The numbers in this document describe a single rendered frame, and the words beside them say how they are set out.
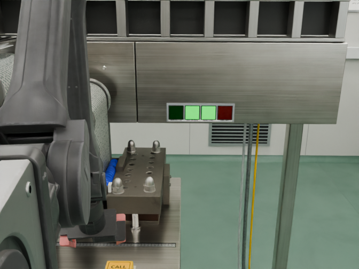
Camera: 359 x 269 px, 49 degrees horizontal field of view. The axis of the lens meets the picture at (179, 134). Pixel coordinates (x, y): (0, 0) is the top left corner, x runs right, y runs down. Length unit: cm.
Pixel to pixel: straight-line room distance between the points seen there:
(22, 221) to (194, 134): 377
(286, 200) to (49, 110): 155
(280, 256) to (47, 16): 172
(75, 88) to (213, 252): 217
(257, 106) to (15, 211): 133
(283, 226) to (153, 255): 89
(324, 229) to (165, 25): 213
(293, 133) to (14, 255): 158
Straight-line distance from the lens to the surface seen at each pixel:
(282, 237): 194
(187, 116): 146
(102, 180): 74
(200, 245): 277
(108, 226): 89
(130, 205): 121
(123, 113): 148
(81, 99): 67
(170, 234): 125
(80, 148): 36
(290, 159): 176
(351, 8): 402
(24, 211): 21
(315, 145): 422
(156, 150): 149
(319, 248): 290
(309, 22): 155
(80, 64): 65
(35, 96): 39
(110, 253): 119
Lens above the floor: 159
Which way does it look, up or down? 19 degrees down
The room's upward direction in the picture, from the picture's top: straight up
